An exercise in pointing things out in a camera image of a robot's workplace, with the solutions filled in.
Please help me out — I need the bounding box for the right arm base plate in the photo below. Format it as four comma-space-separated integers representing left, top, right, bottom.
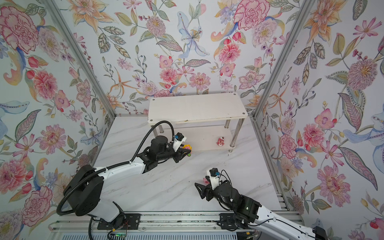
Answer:
217, 213, 261, 231

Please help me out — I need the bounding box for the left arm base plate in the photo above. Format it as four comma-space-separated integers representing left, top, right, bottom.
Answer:
97, 214, 141, 231

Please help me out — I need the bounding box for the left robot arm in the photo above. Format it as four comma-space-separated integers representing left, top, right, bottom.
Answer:
57, 133, 191, 226

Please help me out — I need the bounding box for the small red bear toy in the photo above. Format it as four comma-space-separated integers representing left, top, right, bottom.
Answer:
217, 137, 225, 147

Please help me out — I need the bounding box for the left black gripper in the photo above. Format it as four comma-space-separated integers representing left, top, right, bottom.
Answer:
156, 145, 192, 164

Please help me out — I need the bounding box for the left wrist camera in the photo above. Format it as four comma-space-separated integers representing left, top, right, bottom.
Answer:
173, 133, 187, 152

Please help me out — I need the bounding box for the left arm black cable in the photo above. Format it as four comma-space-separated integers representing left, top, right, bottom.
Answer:
56, 120, 175, 240

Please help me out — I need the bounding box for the white two-tier shelf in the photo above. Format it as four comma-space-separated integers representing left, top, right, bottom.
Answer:
148, 93, 248, 153

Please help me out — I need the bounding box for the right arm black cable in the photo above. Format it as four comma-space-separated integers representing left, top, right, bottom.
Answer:
218, 169, 316, 240

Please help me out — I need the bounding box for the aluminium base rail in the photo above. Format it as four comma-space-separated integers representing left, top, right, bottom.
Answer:
48, 211, 303, 236

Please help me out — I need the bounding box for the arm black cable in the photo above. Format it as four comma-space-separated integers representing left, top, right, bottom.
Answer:
56, 120, 175, 240
218, 169, 316, 240

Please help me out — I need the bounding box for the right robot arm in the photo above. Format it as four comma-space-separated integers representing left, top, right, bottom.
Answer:
195, 181, 328, 240

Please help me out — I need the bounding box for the yellow red flower toy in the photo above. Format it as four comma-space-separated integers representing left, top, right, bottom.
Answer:
183, 145, 192, 157

